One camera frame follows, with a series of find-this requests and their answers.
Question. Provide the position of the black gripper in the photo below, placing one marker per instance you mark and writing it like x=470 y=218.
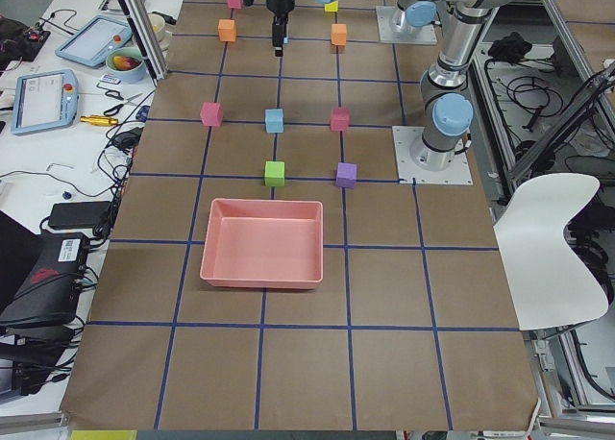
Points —
x=280 y=2

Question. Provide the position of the light blue foam block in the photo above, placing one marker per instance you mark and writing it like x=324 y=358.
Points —
x=274 y=121

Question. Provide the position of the orange foam block left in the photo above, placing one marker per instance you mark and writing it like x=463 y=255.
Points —
x=227 y=31

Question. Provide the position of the orange foam block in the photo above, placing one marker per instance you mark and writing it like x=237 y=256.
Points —
x=339 y=34
x=227 y=31

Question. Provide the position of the yellow foam block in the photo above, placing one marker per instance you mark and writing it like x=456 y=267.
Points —
x=331 y=7

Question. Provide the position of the orange foam block right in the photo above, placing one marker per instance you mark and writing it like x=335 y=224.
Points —
x=339 y=34

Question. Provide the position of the pink foam block right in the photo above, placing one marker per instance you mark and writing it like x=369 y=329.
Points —
x=339 y=119

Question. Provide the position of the pink foam block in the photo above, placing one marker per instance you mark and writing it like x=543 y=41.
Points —
x=339 y=119
x=211 y=114

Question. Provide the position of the pink foam block left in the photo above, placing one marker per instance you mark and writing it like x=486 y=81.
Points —
x=211 y=114

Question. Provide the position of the white cup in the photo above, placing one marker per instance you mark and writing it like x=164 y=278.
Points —
x=158 y=25

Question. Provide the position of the green foam block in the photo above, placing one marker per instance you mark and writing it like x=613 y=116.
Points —
x=274 y=173

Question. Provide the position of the light blue bowl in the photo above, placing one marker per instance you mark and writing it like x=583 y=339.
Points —
x=126 y=64

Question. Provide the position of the purple foam block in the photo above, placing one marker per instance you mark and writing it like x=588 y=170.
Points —
x=346 y=175

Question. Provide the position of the scissors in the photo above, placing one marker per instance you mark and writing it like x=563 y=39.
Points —
x=113 y=111

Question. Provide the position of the teach pendant far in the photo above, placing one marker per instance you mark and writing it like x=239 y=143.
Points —
x=91 y=45

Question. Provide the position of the teach pendant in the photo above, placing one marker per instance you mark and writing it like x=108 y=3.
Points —
x=45 y=102
x=91 y=45

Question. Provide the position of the brass cylinder tool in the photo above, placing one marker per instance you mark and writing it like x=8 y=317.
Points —
x=99 y=120

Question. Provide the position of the pink plastic tray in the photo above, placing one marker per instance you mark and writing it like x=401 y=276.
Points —
x=264 y=244

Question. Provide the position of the teach pendant near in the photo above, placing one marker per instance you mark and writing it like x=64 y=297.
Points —
x=45 y=102

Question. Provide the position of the black power adapter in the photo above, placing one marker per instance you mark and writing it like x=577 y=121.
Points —
x=84 y=215

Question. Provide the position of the white chair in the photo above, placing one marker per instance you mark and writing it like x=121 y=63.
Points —
x=549 y=284

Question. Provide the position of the aluminium frame post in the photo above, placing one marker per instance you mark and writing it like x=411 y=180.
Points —
x=145 y=39

